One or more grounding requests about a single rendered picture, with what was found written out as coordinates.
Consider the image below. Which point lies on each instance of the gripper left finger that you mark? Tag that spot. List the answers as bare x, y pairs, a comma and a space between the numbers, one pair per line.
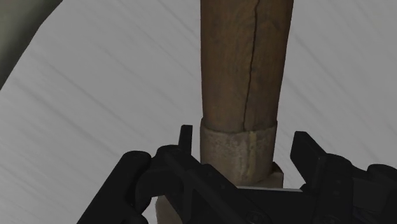
198, 180

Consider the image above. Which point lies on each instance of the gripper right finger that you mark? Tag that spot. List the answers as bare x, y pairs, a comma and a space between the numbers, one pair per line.
335, 186

